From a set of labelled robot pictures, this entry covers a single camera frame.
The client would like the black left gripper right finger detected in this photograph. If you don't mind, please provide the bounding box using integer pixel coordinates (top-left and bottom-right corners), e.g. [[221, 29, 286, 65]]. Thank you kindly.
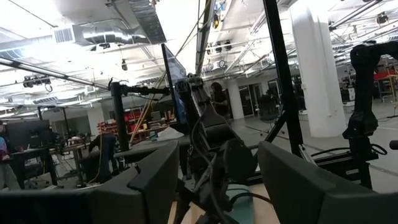
[[257, 140, 377, 224]]

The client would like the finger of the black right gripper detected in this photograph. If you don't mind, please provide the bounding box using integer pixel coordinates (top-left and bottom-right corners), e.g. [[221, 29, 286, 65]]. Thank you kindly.
[[172, 179, 196, 224]]

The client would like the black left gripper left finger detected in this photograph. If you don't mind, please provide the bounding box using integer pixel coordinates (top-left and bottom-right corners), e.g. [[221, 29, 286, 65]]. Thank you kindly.
[[90, 141, 180, 224]]

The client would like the teal rubber slide sandal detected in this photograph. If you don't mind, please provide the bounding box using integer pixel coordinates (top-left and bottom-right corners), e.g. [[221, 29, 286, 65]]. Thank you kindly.
[[225, 183, 255, 224]]

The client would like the grey desk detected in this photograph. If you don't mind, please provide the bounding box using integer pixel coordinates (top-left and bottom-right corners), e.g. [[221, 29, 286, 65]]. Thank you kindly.
[[114, 135, 191, 164]]

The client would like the white paper sheet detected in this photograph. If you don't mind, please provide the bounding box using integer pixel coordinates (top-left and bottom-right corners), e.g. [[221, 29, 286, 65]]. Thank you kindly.
[[157, 126, 185, 141]]

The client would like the white round pillar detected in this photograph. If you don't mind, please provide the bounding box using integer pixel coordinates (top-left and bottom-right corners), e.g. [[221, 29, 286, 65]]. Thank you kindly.
[[228, 79, 246, 121], [289, 0, 348, 138]]

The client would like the person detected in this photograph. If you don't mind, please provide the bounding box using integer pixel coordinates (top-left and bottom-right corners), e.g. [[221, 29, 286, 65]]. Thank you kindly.
[[0, 120, 21, 191], [210, 81, 230, 118]]

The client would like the red storage rack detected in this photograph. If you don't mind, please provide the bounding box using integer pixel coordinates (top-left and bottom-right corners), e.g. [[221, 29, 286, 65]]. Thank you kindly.
[[97, 107, 144, 138]]

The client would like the black monitor pole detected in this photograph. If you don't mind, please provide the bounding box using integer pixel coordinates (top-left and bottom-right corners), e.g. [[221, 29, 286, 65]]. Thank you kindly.
[[109, 81, 171, 152]]

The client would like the black monitor with blue screen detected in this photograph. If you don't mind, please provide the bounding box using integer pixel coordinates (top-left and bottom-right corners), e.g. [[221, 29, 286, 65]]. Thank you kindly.
[[160, 43, 188, 133]]

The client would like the black jointed stand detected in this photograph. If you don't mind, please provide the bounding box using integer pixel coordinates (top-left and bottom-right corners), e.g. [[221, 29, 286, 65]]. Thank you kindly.
[[341, 39, 398, 189]]

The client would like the black desk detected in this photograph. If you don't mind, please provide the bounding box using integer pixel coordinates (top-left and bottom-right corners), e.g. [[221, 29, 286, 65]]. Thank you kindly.
[[9, 146, 60, 189]]

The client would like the black desktop monitor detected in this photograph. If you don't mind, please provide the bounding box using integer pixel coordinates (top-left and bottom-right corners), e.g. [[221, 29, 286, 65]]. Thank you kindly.
[[5, 119, 52, 150]]

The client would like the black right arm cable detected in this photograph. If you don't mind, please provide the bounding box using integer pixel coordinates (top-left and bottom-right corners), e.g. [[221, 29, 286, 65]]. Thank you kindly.
[[190, 104, 233, 224]]

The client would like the yellow cable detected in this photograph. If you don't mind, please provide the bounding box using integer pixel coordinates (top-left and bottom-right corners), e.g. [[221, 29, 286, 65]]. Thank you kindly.
[[128, 71, 169, 147]]

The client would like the black aluminium table frame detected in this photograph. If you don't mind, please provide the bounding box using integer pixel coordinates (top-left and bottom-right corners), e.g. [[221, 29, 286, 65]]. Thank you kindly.
[[242, 0, 380, 190]]

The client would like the silver ventilation duct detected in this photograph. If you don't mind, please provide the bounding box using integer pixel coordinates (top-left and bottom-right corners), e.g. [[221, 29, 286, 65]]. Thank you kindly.
[[52, 24, 147, 47]]

